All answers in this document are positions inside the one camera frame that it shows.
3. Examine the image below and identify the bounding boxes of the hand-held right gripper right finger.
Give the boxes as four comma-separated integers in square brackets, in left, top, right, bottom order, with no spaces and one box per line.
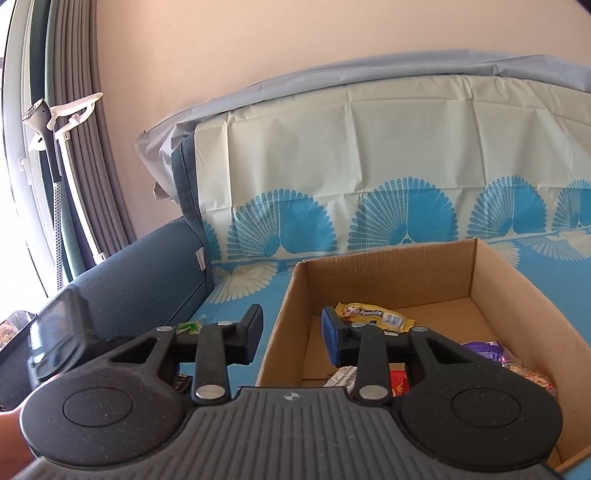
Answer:
[322,307,467,406]

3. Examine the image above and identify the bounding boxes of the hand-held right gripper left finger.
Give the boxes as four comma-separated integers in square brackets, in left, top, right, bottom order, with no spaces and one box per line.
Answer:
[111,304,265,406]

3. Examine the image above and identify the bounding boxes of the yellow snack packet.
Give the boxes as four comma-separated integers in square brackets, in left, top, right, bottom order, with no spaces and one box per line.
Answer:
[335,302,416,334]

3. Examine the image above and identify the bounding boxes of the cone-shaped cream snack packet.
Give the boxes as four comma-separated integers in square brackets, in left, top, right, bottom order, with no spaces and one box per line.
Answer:
[322,366,358,389]

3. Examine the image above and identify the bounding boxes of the brown cardboard box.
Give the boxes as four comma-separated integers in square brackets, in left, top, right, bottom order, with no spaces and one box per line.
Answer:
[255,237,591,476]

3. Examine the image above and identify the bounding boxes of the red packet with orange figure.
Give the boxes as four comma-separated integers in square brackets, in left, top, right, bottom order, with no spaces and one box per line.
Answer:
[389,369,411,398]

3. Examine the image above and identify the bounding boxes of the purple snack packet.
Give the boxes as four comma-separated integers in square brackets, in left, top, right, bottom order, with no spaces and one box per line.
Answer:
[462,340,504,365]

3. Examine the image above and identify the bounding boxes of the clear peanut snack packet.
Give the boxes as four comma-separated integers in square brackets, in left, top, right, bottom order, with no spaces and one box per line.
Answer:
[501,359,557,398]

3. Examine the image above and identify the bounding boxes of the person's left forearm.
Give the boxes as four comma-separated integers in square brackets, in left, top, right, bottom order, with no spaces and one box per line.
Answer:
[0,376,63,467]

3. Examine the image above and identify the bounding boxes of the grey curtain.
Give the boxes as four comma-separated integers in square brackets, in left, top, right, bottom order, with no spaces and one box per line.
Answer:
[28,0,137,282]

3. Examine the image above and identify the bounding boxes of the cream sheet with blue fans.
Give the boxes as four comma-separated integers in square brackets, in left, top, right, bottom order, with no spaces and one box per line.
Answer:
[178,74,591,476]

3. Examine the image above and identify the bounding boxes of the white garment steamer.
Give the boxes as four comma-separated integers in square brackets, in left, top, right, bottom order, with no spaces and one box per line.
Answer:
[17,92,109,296]

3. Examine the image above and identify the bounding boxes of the white window frame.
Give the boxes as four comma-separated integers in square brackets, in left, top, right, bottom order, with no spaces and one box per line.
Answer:
[0,0,61,296]

